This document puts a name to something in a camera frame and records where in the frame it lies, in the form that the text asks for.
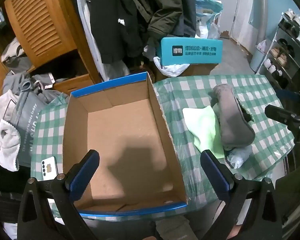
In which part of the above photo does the pale blue sock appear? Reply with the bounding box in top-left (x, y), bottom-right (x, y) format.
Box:
top-left (225, 145), bottom-right (253, 169)

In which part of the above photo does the wooden louvered cabinet door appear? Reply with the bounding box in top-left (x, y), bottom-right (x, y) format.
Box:
top-left (4, 0), bottom-right (78, 68)

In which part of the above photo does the cardboard box blue rim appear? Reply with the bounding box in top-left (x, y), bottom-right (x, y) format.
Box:
top-left (62, 72), bottom-right (188, 217)

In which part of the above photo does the dark green cloth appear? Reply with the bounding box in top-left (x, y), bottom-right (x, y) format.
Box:
top-left (236, 97), bottom-right (255, 123)

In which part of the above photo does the pale blue waste bin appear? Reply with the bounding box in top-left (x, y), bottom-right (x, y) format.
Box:
top-left (249, 47), bottom-right (266, 73)

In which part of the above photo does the blue plastic bag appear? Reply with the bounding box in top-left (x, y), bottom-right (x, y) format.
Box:
top-left (194, 0), bottom-right (223, 39)

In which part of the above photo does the white scalloped towel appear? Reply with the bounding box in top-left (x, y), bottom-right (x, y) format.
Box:
top-left (0, 119), bottom-right (22, 172)

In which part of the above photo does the metal shoe rack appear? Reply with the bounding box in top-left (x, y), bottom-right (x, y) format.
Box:
top-left (261, 9), bottom-right (300, 90)

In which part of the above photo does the light green cloth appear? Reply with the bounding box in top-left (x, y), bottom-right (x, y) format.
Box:
top-left (182, 105), bottom-right (226, 159)

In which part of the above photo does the black hanging jacket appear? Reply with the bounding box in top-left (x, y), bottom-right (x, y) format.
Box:
top-left (87, 0), bottom-right (150, 64)

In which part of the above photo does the green white checked tablecloth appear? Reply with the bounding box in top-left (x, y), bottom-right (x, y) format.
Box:
top-left (30, 74), bottom-right (295, 220)

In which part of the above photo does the grey hoodie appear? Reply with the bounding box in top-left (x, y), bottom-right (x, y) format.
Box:
top-left (2, 71), bottom-right (63, 103)

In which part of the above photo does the grey plush slipper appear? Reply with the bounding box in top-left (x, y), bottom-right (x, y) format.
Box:
top-left (210, 84), bottom-right (255, 151)

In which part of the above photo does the white plastic bag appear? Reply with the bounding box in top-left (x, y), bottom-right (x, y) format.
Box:
top-left (153, 56), bottom-right (190, 77)

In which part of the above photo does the light grey fleece garment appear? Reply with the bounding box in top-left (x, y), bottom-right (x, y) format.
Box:
top-left (0, 89), bottom-right (21, 128)

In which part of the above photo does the grey printed tote bag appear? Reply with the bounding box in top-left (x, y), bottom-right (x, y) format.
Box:
top-left (9, 90), bottom-right (68, 167)

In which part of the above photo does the teal printed cardboard box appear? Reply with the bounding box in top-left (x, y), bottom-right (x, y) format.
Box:
top-left (155, 37), bottom-right (223, 77)

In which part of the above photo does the wooden wardrobe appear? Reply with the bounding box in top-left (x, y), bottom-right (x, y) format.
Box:
top-left (0, 0), bottom-right (99, 95)

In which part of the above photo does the dark olive hanging jacket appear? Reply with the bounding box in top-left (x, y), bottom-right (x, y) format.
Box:
top-left (130, 0), bottom-right (198, 43)

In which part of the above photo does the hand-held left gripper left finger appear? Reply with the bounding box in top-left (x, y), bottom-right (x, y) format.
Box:
top-left (17, 149), bottom-right (100, 240)

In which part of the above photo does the white smartphone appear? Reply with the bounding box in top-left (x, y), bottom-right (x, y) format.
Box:
top-left (41, 156), bottom-right (58, 181)

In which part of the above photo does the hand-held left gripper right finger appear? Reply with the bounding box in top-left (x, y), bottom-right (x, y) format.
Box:
top-left (200, 149), bottom-right (283, 240)

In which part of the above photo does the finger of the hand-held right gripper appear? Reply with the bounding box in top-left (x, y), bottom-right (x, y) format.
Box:
top-left (276, 89), bottom-right (300, 102)
top-left (264, 104), bottom-right (297, 128)

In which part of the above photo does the white hanging garment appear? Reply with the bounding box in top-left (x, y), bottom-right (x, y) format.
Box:
top-left (75, 0), bottom-right (130, 82)

